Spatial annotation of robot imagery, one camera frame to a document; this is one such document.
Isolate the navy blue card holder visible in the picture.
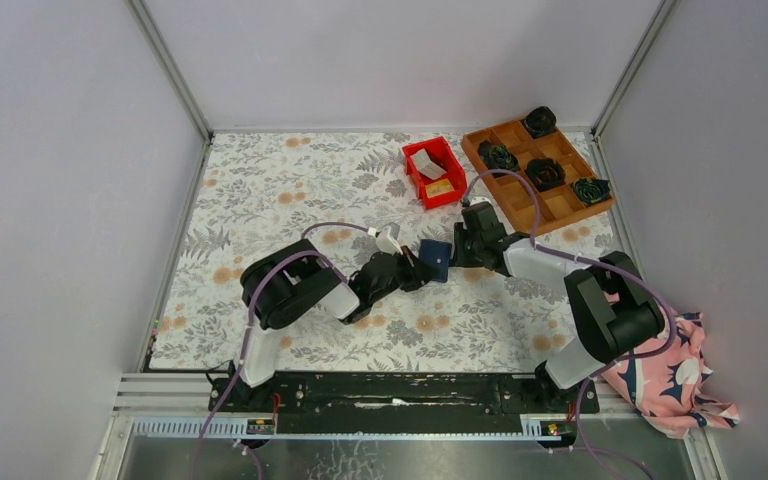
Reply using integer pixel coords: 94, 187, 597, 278
418, 239, 453, 284

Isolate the red plastic bin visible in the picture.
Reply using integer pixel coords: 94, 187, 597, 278
402, 136, 467, 210

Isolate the wooden compartment tray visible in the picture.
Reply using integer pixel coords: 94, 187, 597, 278
461, 118, 615, 235

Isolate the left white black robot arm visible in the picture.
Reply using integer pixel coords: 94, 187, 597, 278
231, 239, 442, 411

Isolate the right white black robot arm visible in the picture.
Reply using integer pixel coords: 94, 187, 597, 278
452, 200, 666, 412

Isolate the gold card in bin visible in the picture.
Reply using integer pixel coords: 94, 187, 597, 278
425, 178, 456, 199

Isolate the stack of silver cards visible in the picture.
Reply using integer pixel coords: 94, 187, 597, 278
411, 149, 446, 180

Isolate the rolled green tie bottom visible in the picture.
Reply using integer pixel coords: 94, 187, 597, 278
477, 141, 519, 172

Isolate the rolled dark tie centre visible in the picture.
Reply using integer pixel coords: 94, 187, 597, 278
525, 158, 566, 192

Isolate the rolled dark tie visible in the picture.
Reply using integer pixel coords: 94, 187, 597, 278
525, 158, 566, 192
521, 105, 557, 139

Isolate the rolled dark tie top left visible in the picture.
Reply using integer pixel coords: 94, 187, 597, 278
521, 105, 557, 139

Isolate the pink floral cloth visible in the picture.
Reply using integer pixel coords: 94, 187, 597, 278
602, 312, 740, 439

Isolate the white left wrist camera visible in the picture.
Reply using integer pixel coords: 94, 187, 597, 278
367, 223, 402, 255

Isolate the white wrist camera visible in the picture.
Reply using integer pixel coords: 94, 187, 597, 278
367, 223, 402, 255
461, 196, 490, 208

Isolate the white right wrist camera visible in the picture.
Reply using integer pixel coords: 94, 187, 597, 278
461, 196, 490, 208

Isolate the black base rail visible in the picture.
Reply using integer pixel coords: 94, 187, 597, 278
208, 371, 600, 435

